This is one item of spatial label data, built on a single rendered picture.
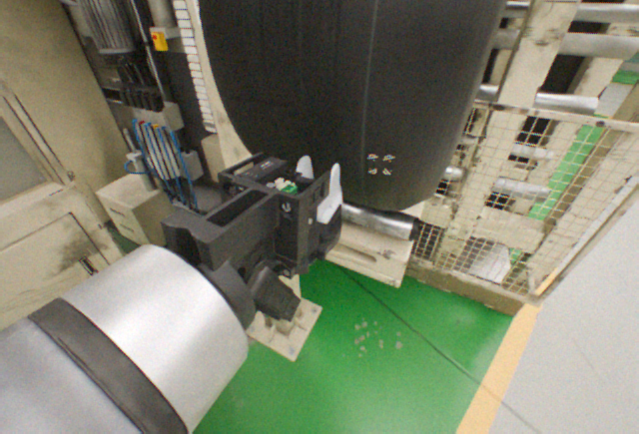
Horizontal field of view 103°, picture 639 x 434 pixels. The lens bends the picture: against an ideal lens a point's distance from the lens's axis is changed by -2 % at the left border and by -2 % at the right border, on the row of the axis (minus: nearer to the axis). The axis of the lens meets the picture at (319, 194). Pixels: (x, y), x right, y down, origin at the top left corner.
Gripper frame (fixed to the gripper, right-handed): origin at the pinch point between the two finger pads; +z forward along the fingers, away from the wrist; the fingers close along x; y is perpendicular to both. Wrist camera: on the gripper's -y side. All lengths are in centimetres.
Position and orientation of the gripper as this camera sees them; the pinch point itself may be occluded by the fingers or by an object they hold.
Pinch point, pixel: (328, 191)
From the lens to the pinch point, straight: 32.6
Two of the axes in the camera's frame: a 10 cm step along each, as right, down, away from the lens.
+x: -8.9, -2.8, 3.6
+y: 0.6, -8.6, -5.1
